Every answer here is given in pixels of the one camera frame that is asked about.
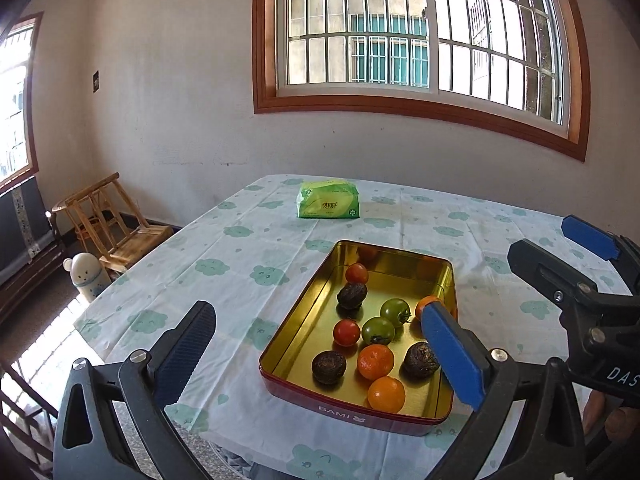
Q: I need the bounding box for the orange mandarin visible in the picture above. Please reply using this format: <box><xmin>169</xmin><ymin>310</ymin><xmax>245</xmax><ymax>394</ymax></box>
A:
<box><xmin>357</xmin><ymin>343</ymin><xmax>395</xmax><ymax>381</ymax></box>
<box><xmin>415</xmin><ymin>295</ymin><xmax>443</xmax><ymax>322</ymax></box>
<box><xmin>367</xmin><ymin>376</ymin><xmax>406</xmax><ymax>415</ymax></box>

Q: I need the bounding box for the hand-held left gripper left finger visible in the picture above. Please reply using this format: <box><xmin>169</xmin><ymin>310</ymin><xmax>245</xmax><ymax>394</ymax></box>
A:
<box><xmin>52</xmin><ymin>300</ymin><xmax>218</xmax><ymax>480</ymax></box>

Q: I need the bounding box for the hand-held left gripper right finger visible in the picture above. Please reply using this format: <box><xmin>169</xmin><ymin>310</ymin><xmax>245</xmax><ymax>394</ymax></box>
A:
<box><xmin>420</xmin><ymin>302</ymin><xmax>587</xmax><ymax>480</ymax></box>

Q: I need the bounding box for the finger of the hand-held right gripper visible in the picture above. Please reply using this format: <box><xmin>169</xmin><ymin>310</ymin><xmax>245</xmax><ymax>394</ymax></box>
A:
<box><xmin>507</xmin><ymin>238</ymin><xmax>604</xmax><ymax>311</ymax></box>
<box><xmin>560</xmin><ymin>214</ymin><xmax>640</xmax><ymax>281</ymax></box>

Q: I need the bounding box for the green tomato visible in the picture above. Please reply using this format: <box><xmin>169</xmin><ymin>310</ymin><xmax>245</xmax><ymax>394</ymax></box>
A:
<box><xmin>361</xmin><ymin>316</ymin><xmax>396</xmax><ymax>346</ymax></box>
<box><xmin>380</xmin><ymin>298</ymin><xmax>412</xmax><ymax>328</ymax></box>

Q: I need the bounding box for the red and gold tin box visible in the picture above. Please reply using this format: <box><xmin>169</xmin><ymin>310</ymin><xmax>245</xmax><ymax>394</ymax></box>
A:
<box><xmin>258</xmin><ymin>240</ymin><xmax>459</xmax><ymax>437</ymax></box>

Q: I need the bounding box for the cloud-print tablecloth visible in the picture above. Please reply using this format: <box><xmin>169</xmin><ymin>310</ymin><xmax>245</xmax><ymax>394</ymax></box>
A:
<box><xmin>74</xmin><ymin>174</ymin><xmax>632</xmax><ymax>480</ymax></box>

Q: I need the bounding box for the white bear-shaped bin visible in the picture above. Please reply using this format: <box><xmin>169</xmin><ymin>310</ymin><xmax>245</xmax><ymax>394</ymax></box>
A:
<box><xmin>63</xmin><ymin>253</ymin><xmax>111</xmax><ymax>303</ymax></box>

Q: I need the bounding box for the dark wooden bench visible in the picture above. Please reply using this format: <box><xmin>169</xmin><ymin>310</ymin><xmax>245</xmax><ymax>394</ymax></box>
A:
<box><xmin>0</xmin><ymin>175</ymin><xmax>68</xmax><ymax>311</ymax></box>

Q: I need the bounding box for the bamboo chair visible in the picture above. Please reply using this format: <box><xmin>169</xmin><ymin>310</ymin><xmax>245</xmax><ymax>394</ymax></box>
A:
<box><xmin>51</xmin><ymin>172</ymin><xmax>174</xmax><ymax>277</ymax></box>

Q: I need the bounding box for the person's right hand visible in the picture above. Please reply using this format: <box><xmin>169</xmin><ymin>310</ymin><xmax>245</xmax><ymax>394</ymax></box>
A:
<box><xmin>581</xmin><ymin>389</ymin><xmax>640</xmax><ymax>443</ymax></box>

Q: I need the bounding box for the narrow wood-framed window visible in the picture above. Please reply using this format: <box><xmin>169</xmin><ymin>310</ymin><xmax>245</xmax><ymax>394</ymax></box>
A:
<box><xmin>0</xmin><ymin>11</ymin><xmax>45</xmax><ymax>193</ymax></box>

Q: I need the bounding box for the large wood-framed barred window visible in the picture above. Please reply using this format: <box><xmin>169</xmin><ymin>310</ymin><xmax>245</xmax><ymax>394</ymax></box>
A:
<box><xmin>252</xmin><ymin>0</ymin><xmax>592</xmax><ymax>163</ymax></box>

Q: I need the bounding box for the wrinkled dark passion fruit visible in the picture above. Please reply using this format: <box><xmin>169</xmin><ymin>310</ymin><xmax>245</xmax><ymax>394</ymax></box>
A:
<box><xmin>311</xmin><ymin>351</ymin><xmax>347</xmax><ymax>386</ymax></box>
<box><xmin>336</xmin><ymin>282</ymin><xmax>369</xmax><ymax>310</ymax></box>
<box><xmin>403</xmin><ymin>342</ymin><xmax>441</xmax><ymax>379</ymax></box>

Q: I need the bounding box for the green tissue pack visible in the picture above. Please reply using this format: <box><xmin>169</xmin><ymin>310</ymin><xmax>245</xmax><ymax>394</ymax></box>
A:
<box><xmin>296</xmin><ymin>178</ymin><xmax>361</xmax><ymax>220</ymax></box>

